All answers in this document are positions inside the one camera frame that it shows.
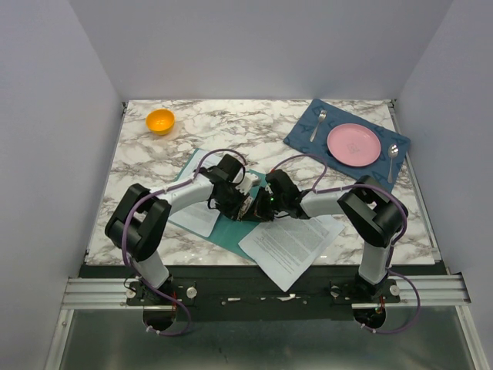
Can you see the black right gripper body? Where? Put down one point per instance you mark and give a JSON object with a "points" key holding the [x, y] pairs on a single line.
{"points": [[267, 205]]}

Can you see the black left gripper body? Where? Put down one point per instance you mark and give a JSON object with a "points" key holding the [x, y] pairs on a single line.
{"points": [[231, 200]]}

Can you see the silver folder clip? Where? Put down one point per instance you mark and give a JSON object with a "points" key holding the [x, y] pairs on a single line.
{"points": [[244, 208]]}

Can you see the single printed paper sheet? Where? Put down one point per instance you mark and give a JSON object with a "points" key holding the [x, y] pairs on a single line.
{"points": [[196, 218]]}

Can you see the teal plastic folder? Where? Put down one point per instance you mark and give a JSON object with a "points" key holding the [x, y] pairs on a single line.
{"points": [[228, 233]]}

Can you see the printed white paper sheets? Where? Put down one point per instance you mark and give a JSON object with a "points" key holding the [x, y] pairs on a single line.
{"points": [[284, 249]]}

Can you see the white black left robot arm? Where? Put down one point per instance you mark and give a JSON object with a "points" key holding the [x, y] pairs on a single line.
{"points": [[139, 220]]}

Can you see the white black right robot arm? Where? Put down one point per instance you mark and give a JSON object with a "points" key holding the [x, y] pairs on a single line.
{"points": [[379, 218]]}

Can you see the pink plate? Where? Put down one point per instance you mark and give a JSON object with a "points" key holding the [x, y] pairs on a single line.
{"points": [[353, 145]]}

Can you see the blue fabric placemat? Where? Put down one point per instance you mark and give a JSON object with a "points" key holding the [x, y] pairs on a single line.
{"points": [[299, 139]]}

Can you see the silver fork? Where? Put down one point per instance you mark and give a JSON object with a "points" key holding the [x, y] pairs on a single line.
{"points": [[320, 119]]}

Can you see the orange plastic bowl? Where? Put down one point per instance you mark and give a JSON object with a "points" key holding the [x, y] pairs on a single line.
{"points": [[160, 121]]}

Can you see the silver spoon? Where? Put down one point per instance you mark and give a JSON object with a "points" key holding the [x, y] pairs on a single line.
{"points": [[392, 152]]}

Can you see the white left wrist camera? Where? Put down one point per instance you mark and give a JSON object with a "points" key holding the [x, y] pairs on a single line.
{"points": [[249, 181]]}

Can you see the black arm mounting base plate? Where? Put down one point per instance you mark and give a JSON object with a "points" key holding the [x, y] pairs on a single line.
{"points": [[245, 293]]}

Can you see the aluminium extrusion rail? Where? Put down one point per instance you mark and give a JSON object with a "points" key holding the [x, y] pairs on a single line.
{"points": [[110, 294]]}

